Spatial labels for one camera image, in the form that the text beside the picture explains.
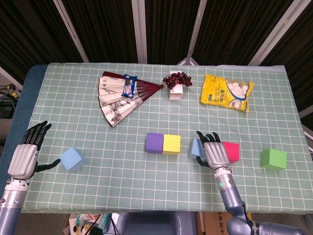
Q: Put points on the white metal frame bar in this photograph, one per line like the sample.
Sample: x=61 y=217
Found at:
x=306 y=111
x=12 y=77

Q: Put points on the magenta foam cube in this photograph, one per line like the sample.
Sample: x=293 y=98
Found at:
x=233 y=151

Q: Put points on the purple foam cube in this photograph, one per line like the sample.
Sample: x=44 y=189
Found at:
x=154 y=143

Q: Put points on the green checked tablecloth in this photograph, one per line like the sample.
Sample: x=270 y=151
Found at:
x=122 y=186

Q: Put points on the dark pleated curtain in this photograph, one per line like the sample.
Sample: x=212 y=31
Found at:
x=110 y=29

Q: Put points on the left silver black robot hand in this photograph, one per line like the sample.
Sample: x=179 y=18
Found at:
x=23 y=159

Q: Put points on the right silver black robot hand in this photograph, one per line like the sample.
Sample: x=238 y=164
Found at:
x=216 y=154

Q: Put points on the white metal frame post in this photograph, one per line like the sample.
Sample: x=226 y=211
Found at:
x=72 y=34
x=198 y=24
x=274 y=31
x=140 y=31

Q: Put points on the white paper box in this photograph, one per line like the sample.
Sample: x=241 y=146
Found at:
x=176 y=94

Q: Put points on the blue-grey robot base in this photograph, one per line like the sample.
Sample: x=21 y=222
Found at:
x=156 y=224

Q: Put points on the yellow foam cube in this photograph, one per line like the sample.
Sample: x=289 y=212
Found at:
x=171 y=144

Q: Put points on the blue snack packet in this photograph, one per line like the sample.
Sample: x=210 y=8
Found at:
x=129 y=85

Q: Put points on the colourful printed packaging pile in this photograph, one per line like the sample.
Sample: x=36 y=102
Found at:
x=83 y=222

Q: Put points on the painted paper folding fan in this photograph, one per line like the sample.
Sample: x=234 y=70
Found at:
x=112 y=107

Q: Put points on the dark red grape bunch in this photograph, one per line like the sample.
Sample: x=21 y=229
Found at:
x=177 y=79

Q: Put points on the green foam cube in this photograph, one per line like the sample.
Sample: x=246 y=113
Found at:
x=272 y=159

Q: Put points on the yellow marshmallow bag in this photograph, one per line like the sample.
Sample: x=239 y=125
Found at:
x=217 y=93

